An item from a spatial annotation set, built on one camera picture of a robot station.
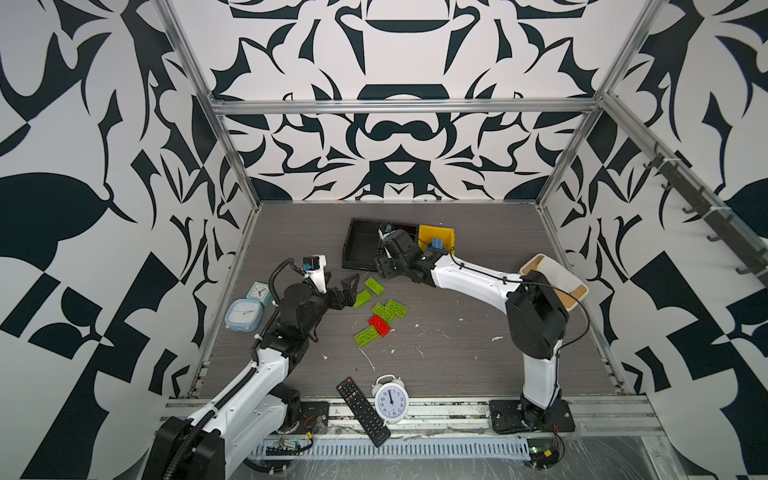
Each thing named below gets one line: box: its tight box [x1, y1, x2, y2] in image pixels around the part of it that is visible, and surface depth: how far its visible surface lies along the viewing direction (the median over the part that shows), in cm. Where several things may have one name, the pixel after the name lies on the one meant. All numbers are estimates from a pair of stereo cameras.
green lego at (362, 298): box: [353, 290, 372, 308], surface depth 96 cm
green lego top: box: [364, 276, 385, 296], surface depth 98 cm
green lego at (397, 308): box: [385, 299, 409, 319], surface depth 94 cm
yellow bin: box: [418, 224, 455, 254], surface depth 105 cm
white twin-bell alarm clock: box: [371, 374, 409, 425], surface depth 76 cm
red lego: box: [368, 314, 390, 337], surface depth 90 cm
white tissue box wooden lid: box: [519, 254, 589, 313], surface depth 94 cm
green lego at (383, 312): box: [372, 302, 395, 323], surface depth 93 cm
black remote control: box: [336, 377, 391, 447], surface depth 75 cm
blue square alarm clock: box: [224, 299, 263, 332], surface depth 90 cm
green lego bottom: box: [354, 326, 379, 347], surface depth 88 cm
